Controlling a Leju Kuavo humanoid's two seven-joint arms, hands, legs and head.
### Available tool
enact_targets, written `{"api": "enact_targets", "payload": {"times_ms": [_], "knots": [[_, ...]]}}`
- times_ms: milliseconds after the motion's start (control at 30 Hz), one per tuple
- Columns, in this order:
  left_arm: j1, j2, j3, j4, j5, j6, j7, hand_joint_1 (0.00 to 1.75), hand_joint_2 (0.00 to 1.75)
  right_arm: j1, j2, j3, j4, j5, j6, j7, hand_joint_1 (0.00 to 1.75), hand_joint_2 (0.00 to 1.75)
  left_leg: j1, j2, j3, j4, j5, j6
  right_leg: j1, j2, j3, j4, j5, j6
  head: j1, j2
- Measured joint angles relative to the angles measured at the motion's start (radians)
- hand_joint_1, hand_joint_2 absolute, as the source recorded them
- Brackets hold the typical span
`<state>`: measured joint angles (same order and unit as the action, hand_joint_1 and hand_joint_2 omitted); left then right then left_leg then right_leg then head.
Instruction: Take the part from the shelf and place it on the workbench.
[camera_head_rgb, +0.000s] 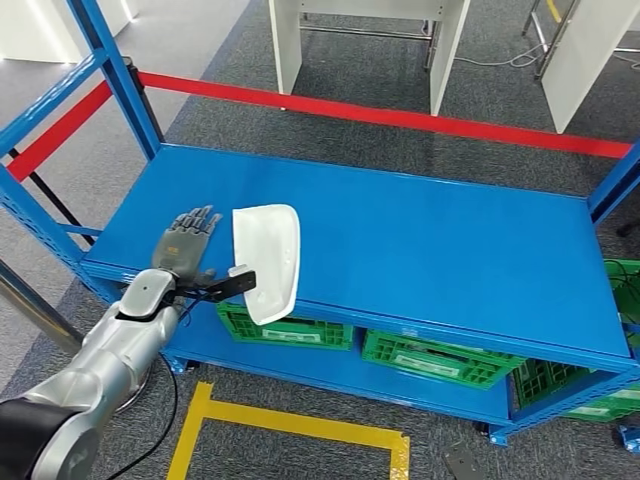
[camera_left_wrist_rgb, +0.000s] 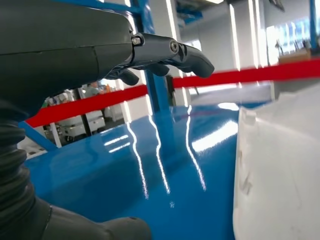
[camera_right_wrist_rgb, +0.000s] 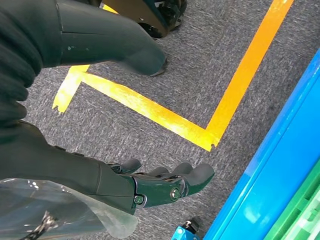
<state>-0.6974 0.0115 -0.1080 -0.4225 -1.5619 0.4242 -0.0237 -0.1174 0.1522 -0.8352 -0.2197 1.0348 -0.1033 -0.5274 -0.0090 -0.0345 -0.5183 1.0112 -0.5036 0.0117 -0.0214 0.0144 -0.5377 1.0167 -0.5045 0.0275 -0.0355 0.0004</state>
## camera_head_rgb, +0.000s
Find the white table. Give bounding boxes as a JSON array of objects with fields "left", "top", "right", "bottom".
[
  {"left": 267, "top": 0, "right": 471, "bottom": 117},
  {"left": 540, "top": 0, "right": 640, "bottom": 134}
]

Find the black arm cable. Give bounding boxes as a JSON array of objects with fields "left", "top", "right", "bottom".
[{"left": 106, "top": 301, "right": 198, "bottom": 480}]

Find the open green plastic crate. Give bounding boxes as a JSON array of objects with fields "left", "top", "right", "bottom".
[{"left": 513, "top": 259, "right": 640, "bottom": 415}]

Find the long red barrier belt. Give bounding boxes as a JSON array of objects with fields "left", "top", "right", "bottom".
[{"left": 137, "top": 71, "right": 632, "bottom": 160}]

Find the short red barrier belt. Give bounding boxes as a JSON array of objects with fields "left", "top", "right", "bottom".
[{"left": 5, "top": 80, "right": 113, "bottom": 183}]

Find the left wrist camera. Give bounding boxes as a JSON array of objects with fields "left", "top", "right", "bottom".
[{"left": 187, "top": 263, "right": 257, "bottom": 305}]

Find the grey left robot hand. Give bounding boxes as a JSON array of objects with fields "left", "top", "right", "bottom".
[{"left": 151, "top": 205, "right": 223, "bottom": 283}]

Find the yellow floor tape square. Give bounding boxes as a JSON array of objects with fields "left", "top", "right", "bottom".
[{"left": 166, "top": 382, "right": 411, "bottom": 480}]

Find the chrome stanchion post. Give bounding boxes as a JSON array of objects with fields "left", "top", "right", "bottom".
[{"left": 0, "top": 259, "right": 153, "bottom": 415}]

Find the chrome metal frame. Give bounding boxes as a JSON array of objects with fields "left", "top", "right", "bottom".
[{"left": 521, "top": 0, "right": 578, "bottom": 81}]

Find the dark stanchion post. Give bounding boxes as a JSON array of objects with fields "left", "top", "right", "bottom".
[{"left": 122, "top": 58, "right": 166, "bottom": 144}]

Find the white floor cable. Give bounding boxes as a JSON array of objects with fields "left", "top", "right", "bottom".
[{"left": 452, "top": 39, "right": 549, "bottom": 69}]

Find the white curved plastic part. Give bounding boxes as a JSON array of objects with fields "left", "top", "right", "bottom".
[{"left": 231, "top": 203, "right": 302, "bottom": 327}]

